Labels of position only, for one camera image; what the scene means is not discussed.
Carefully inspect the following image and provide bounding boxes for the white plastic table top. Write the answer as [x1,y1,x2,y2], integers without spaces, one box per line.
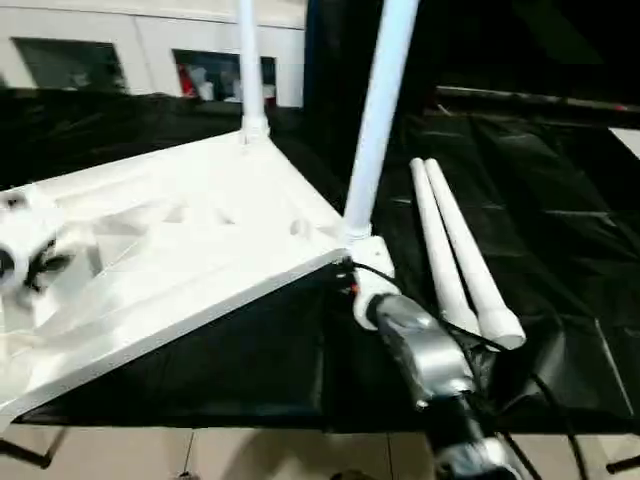
[0,127,396,436]

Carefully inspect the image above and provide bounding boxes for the white plastic table leg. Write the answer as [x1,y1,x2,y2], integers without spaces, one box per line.
[423,157,527,350]
[339,0,421,246]
[234,0,271,146]
[409,157,481,334]

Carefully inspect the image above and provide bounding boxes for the black plastic table mat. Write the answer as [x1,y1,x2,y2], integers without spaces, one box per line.
[0,87,640,431]

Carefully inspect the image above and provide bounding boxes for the long dark metal rod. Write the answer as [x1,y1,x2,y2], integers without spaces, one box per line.
[434,85,640,114]

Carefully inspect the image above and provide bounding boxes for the white glass-door cabinet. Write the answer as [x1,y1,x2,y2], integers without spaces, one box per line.
[0,0,307,109]

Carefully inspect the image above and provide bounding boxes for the large black backdrop sheet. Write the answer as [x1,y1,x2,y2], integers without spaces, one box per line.
[302,0,640,101]

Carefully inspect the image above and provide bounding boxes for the white flat board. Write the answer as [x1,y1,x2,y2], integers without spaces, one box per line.
[607,127,640,161]

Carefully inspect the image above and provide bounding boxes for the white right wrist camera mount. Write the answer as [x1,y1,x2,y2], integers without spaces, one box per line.
[344,234,401,331]

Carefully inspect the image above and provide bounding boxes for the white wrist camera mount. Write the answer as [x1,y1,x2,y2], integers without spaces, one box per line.
[344,234,401,331]
[0,204,66,301]

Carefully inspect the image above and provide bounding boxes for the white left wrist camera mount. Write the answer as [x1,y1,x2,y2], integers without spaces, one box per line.
[0,204,66,301]

